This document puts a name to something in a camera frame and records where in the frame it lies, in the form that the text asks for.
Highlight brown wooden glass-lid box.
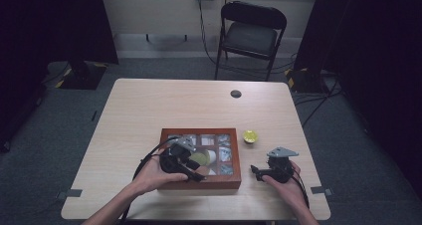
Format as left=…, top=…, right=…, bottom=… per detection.
left=158, top=127, right=243, bottom=191

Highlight black folding chair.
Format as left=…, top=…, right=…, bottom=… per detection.
left=214, top=0, right=289, bottom=83

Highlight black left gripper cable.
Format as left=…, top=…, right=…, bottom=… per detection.
left=118, top=136, right=182, bottom=225

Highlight black stand base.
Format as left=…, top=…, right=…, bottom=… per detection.
left=284, top=67, right=329, bottom=94
left=55, top=61, right=109, bottom=91

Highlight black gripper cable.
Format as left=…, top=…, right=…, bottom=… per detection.
left=118, top=136, right=182, bottom=225
left=288, top=166, right=311, bottom=210

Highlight dark curtain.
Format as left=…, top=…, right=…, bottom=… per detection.
left=0, top=0, right=119, bottom=153
left=293, top=0, right=422, bottom=199

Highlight white cup with green inside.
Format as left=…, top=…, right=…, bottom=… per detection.
left=188, top=148, right=218, bottom=177

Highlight person's right hand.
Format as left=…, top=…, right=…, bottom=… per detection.
left=261, top=160, right=306, bottom=204

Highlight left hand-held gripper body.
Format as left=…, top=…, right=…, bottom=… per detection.
left=158, top=136, right=197, bottom=175

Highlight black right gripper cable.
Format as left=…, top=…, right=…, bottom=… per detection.
left=288, top=166, right=311, bottom=210

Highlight black floor cables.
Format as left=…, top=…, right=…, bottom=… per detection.
left=293, top=75, right=344, bottom=127

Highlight grey tape strip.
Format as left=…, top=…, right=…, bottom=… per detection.
left=55, top=188, right=84, bottom=201
left=310, top=185, right=333, bottom=197

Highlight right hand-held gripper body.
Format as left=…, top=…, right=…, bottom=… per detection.
left=265, top=146, right=300, bottom=184

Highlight person's left hand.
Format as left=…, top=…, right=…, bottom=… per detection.
left=131, top=148, right=189, bottom=197

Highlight small yellow cup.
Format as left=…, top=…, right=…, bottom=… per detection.
left=242, top=129, right=260, bottom=145

